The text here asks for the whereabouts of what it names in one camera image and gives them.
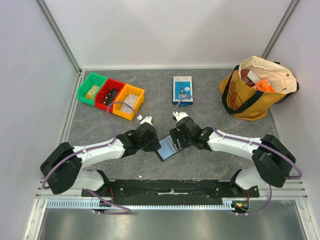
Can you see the black card holder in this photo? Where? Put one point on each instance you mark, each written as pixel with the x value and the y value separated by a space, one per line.
pixel 167 148

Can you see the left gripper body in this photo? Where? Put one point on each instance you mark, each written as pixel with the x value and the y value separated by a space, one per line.
pixel 150 145

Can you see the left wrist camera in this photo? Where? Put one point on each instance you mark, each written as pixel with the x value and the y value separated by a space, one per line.
pixel 143 120

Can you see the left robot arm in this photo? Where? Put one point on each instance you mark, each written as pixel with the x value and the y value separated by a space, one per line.
pixel 64 168

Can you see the blue white box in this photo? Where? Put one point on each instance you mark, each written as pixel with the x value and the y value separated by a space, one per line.
pixel 182 87

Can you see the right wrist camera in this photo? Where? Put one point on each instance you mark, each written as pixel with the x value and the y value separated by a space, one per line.
pixel 177 116

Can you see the black parts in red bin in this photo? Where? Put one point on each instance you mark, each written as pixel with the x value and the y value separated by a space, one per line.
pixel 110 96

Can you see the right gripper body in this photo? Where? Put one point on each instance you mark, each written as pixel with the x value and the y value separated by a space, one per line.
pixel 178 136

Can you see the tan blocks in green bin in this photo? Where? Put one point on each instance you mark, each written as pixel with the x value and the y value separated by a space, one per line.
pixel 91 93

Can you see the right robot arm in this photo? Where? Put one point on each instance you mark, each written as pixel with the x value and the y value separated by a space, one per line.
pixel 272 161

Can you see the orange box in bag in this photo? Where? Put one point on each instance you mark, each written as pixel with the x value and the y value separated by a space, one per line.
pixel 264 86

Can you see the yellow plastic bin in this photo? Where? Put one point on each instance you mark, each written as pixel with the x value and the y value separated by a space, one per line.
pixel 128 89

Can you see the plastic bags in yellow bin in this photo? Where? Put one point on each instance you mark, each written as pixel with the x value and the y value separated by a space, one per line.
pixel 131 100

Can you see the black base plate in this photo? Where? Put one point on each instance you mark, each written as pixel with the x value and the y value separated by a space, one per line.
pixel 173 192

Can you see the green plastic bin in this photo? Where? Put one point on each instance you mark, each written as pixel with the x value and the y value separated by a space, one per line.
pixel 88 90

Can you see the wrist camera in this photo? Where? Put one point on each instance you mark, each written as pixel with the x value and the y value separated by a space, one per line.
pixel 177 116
pixel 143 120

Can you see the red plastic bin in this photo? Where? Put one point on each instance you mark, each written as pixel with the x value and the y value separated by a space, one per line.
pixel 106 87

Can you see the yellow canvas tote bag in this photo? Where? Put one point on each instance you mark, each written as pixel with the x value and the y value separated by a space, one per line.
pixel 241 100

